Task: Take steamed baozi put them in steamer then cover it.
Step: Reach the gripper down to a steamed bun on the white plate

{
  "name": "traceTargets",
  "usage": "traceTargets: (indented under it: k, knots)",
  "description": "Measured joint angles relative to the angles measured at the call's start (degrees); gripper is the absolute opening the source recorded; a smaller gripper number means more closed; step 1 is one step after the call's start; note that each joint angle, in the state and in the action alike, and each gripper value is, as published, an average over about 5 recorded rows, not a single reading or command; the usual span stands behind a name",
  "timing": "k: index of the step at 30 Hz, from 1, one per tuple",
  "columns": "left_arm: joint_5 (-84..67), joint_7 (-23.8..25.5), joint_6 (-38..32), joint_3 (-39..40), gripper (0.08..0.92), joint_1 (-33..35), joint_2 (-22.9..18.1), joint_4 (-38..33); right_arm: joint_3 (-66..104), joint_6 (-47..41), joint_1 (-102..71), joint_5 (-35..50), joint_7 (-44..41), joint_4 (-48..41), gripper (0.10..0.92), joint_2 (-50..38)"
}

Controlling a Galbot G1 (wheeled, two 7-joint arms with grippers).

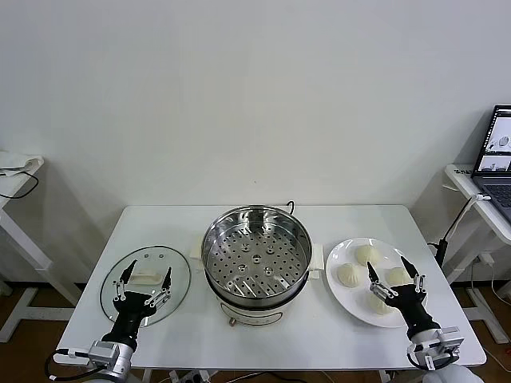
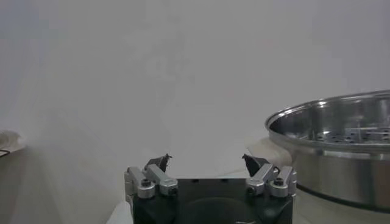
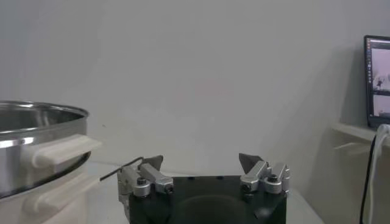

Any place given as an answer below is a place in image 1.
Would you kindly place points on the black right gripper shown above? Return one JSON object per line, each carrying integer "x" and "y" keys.
{"x": 413, "y": 311}

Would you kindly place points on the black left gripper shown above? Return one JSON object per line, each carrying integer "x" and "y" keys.
{"x": 129, "y": 315}

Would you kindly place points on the white steamed baozi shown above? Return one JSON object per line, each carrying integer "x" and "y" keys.
{"x": 396, "y": 277}
{"x": 368, "y": 254}
{"x": 376, "y": 308}
{"x": 350, "y": 274}

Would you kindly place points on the round glass pot lid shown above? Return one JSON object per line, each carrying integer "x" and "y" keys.
{"x": 179, "y": 279}

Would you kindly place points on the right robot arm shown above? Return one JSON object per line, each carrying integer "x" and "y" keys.
{"x": 447, "y": 373}

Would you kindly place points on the steel steamer pot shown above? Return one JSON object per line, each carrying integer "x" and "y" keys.
{"x": 251, "y": 315}

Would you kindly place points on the stainless steel steamer basket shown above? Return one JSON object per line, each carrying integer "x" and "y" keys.
{"x": 255, "y": 247}

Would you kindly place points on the white round plate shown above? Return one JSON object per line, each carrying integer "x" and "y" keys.
{"x": 343, "y": 303}

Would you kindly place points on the white power strip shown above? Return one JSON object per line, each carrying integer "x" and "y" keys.
{"x": 191, "y": 376}

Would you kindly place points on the white laptop side table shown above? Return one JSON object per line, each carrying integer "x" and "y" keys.
{"x": 459, "y": 175}

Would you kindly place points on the grey open laptop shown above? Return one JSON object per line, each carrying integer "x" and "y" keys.
{"x": 495, "y": 191}

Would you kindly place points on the white side table with cloth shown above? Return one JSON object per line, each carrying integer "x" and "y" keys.
{"x": 12, "y": 185}

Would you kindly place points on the white crumpled cloth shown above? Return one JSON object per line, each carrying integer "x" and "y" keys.
{"x": 20, "y": 161}

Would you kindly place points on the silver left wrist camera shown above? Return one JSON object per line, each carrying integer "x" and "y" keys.
{"x": 104, "y": 352}

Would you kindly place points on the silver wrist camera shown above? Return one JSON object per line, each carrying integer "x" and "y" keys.
{"x": 104, "y": 352}
{"x": 451, "y": 341}

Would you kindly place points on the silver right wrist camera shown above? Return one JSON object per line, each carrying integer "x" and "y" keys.
{"x": 451, "y": 341}

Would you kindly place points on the white wall charger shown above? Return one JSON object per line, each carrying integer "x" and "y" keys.
{"x": 487, "y": 259}

